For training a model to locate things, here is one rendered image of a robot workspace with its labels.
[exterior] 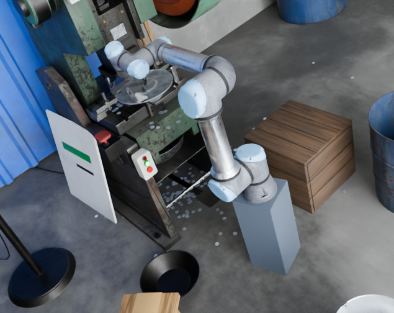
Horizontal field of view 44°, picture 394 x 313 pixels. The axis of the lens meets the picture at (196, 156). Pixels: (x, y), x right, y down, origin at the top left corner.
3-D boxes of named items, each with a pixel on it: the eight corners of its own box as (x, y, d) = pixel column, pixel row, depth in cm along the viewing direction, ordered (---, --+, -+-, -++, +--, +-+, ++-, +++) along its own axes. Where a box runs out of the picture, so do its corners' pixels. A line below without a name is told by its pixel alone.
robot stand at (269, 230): (300, 246, 233) (287, 179, 205) (286, 276, 223) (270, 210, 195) (267, 237, 243) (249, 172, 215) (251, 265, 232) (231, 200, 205)
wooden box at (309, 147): (356, 170, 261) (352, 119, 240) (312, 214, 246) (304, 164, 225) (298, 146, 288) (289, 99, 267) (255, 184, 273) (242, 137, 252)
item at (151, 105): (185, 110, 230) (177, 87, 222) (162, 127, 225) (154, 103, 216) (154, 97, 247) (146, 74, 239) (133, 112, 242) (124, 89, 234)
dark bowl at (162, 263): (215, 278, 232) (211, 269, 228) (169, 322, 220) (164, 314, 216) (177, 249, 253) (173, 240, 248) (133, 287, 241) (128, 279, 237)
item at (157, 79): (174, 65, 240) (174, 64, 239) (171, 97, 218) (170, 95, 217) (120, 77, 245) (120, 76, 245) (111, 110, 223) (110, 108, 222)
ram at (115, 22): (149, 59, 227) (127, 0, 209) (124, 75, 222) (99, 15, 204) (129, 52, 239) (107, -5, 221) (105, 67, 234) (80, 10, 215)
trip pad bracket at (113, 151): (135, 167, 228) (121, 136, 216) (119, 180, 224) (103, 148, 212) (128, 163, 232) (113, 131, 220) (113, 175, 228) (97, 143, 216)
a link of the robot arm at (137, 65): (155, 53, 186) (136, 43, 192) (133, 68, 182) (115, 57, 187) (158, 69, 192) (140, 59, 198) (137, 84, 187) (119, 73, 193)
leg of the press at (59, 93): (182, 237, 258) (123, 100, 203) (166, 251, 253) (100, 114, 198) (97, 174, 321) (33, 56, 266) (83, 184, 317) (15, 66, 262)
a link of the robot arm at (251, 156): (275, 169, 197) (270, 144, 189) (254, 189, 192) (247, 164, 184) (253, 160, 205) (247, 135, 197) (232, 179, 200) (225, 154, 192)
